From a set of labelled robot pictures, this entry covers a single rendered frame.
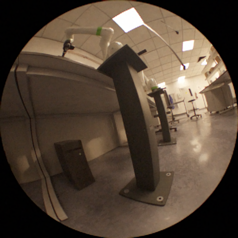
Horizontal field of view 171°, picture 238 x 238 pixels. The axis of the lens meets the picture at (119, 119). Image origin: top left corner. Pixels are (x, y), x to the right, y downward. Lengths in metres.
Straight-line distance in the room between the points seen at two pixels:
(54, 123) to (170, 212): 1.29
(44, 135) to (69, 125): 0.38
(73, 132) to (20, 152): 0.82
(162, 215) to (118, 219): 0.20
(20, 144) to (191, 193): 1.46
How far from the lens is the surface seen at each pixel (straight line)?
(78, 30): 1.02
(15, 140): 1.18
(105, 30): 0.98
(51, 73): 0.40
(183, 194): 0.55
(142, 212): 0.49
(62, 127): 1.14
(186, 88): 7.09
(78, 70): 0.42
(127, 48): 0.43
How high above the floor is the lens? 0.44
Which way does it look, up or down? 4 degrees up
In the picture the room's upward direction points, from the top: 13 degrees counter-clockwise
